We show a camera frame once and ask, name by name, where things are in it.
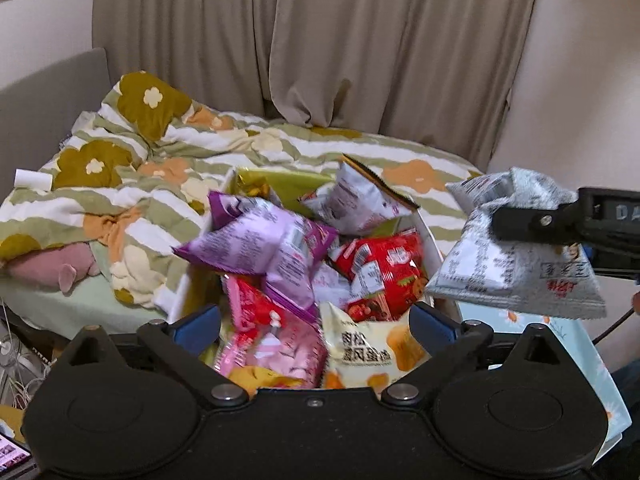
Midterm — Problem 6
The grey white snack bag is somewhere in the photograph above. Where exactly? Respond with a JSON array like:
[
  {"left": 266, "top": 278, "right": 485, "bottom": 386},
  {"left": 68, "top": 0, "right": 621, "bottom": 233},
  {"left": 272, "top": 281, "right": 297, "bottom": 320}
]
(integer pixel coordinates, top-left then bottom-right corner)
[{"left": 425, "top": 167, "right": 606, "bottom": 320}]

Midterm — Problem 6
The pink striped snack bag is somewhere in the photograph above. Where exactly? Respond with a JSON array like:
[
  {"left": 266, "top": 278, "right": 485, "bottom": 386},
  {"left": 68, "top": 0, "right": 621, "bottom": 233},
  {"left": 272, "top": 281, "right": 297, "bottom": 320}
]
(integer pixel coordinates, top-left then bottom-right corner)
[{"left": 214, "top": 276, "right": 326, "bottom": 394}]

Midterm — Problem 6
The orange white cake bag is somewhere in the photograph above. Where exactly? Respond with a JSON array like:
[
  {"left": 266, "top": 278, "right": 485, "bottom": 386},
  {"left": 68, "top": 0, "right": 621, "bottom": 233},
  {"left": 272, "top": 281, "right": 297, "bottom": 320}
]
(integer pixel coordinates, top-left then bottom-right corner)
[{"left": 320, "top": 302, "right": 431, "bottom": 394}]

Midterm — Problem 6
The red snack bag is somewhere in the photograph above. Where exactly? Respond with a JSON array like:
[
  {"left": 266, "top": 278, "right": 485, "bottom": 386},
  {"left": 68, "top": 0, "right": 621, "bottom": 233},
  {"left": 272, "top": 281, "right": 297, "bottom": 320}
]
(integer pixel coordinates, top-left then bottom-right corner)
[{"left": 329, "top": 229, "right": 427, "bottom": 322}]

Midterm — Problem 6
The purple snack bag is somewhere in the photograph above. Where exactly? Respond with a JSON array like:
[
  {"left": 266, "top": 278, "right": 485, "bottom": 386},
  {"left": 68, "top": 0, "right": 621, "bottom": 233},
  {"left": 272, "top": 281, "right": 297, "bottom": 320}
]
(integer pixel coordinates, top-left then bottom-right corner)
[{"left": 174, "top": 191, "right": 338, "bottom": 324}]

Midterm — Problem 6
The white orange-panel snack bag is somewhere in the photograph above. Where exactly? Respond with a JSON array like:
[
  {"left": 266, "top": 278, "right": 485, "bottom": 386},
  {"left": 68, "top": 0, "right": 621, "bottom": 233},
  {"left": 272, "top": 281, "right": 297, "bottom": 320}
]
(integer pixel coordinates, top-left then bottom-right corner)
[{"left": 298, "top": 155, "right": 419, "bottom": 236}]

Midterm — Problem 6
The gold foil snack bag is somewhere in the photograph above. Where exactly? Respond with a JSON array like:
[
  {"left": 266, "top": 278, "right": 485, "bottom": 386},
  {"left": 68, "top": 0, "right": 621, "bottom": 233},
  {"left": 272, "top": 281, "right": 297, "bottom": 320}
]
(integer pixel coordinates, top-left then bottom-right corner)
[{"left": 233, "top": 170, "right": 272, "bottom": 200}]

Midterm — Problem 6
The pink plush toy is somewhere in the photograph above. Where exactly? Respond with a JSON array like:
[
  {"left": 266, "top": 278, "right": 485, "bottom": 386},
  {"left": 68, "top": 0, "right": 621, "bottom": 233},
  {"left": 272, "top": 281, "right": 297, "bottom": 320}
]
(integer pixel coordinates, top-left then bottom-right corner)
[{"left": 6, "top": 243, "right": 100, "bottom": 295}]

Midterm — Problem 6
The green striped floral duvet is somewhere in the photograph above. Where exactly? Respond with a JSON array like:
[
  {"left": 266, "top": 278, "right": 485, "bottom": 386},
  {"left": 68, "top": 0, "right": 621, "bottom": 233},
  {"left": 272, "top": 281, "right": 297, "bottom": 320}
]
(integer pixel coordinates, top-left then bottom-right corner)
[{"left": 1, "top": 72, "right": 477, "bottom": 310}]

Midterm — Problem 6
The white paper roll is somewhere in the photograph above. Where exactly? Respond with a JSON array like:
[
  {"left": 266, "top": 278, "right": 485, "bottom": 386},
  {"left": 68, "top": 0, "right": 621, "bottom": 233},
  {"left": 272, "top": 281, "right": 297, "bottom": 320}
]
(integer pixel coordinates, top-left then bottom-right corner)
[{"left": 14, "top": 169, "right": 53, "bottom": 192}]

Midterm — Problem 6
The smartphone screen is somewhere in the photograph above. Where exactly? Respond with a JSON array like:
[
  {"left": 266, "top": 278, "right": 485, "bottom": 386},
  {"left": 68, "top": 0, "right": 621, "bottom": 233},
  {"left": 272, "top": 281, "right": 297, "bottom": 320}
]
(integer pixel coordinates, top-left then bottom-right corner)
[{"left": 0, "top": 436, "right": 37, "bottom": 480}]

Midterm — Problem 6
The beige curtain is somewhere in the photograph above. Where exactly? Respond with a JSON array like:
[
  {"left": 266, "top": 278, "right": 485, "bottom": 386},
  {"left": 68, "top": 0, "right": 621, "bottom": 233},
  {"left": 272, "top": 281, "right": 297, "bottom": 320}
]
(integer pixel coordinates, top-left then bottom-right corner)
[{"left": 92, "top": 0, "right": 535, "bottom": 168}]

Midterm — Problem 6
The grey upholstered headboard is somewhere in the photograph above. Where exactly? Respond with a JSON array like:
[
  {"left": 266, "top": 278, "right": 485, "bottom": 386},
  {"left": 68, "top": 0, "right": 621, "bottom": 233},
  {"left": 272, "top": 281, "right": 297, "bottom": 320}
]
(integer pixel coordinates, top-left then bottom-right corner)
[{"left": 0, "top": 48, "right": 112, "bottom": 196}]

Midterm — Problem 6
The black cable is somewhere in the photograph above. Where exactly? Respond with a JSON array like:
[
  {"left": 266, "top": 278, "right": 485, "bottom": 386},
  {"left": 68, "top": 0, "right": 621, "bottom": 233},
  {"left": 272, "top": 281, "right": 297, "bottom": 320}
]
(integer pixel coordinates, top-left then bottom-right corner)
[{"left": 591, "top": 306, "right": 637, "bottom": 346}]

